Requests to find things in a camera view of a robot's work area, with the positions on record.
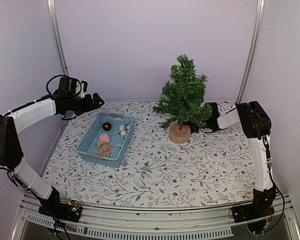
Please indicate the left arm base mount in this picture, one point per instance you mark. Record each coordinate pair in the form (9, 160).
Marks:
(70, 211)

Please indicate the front aluminium rail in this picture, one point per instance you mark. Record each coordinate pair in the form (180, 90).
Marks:
(158, 222)

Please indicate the beige burlap bow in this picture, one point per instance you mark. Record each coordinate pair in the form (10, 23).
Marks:
(104, 149)

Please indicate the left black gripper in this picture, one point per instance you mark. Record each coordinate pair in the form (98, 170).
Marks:
(90, 105)

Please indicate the right aluminium frame post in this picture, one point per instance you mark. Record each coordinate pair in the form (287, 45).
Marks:
(252, 50)

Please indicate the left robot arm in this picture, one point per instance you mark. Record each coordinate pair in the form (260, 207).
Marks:
(12, 123)

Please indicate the white cotton boll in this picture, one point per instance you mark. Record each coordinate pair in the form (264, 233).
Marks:
(124, 129)

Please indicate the left aluminium frame post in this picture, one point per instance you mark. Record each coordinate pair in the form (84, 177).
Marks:
(51, 6)

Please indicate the small green christmas tree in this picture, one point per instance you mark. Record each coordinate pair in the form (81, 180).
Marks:
(182, 97)

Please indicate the dark red bauble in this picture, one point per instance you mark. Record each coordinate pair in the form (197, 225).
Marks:
(106, 126)

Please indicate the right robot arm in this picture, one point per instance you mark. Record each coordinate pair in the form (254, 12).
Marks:
(256, 126)

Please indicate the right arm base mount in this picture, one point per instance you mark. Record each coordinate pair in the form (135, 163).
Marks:
(257, 222)

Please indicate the wooden tree base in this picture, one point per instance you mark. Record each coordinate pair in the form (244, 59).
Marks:
(179, 133)

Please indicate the aluminium frame post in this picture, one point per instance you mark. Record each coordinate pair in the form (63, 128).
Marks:
(252, 50)
(51, 6)

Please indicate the pink pompom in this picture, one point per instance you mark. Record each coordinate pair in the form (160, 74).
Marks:
(105, 138)

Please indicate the floral table mat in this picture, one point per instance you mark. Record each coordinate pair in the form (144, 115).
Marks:
(210, 169)

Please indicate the light blue plastic basket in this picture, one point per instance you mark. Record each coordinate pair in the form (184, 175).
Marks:
(87, 148)

